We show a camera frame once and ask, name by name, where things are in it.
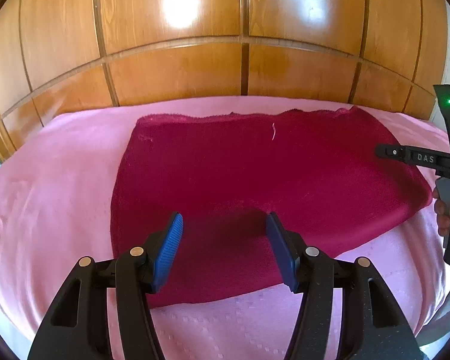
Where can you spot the person's right hand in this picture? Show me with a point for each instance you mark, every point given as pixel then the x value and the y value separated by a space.
pixel 442 214

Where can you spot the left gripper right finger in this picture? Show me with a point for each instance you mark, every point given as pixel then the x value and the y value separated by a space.
pixel 372 324

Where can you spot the dark red cloth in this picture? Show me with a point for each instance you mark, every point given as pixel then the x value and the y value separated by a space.
pixel 318 171

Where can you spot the pink bed cover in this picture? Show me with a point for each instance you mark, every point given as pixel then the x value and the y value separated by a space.
pixel 55 195

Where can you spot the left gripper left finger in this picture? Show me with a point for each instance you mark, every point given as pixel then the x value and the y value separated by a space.
pixel 75 325

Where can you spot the wooden wardrobe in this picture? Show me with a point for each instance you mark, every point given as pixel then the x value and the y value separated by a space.
pixel 61 56

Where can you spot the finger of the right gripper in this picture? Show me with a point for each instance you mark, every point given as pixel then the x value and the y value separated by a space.
pixel 394 152

